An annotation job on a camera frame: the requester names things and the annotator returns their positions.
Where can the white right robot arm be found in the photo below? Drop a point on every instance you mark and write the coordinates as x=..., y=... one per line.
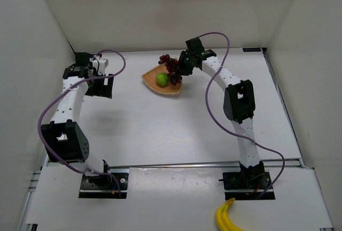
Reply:
x=238, y=104

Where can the woven triangular fruit basket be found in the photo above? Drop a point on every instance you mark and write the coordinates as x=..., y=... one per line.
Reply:
x=149, y=78

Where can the green fake apple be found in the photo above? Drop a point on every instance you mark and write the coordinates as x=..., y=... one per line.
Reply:
x=162, y=79

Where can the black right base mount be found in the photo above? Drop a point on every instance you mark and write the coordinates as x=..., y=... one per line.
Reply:
x=241, y=189

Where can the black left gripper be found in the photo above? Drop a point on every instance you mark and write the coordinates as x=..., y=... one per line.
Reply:
x=101, y=88

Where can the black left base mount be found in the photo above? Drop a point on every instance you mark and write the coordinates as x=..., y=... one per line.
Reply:
x=104, y=187

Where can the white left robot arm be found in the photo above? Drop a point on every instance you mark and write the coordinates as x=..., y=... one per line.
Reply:
x=63, y=134

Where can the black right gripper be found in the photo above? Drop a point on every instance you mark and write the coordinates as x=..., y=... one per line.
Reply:
x=184, y=65

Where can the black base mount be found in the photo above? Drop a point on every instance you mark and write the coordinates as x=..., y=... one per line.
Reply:
x=104, y=187
x=241, y=189

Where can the dark red fake grapes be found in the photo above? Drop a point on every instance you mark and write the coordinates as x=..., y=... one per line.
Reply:
x=171, y=65

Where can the yellow fake banana bunch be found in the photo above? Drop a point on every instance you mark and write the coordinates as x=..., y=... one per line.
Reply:
x=222, y=219

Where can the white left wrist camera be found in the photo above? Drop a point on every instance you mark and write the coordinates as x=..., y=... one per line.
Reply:
x=100, y=65

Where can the blue right corner label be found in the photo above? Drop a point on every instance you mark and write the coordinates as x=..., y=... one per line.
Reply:
x=251, y=50

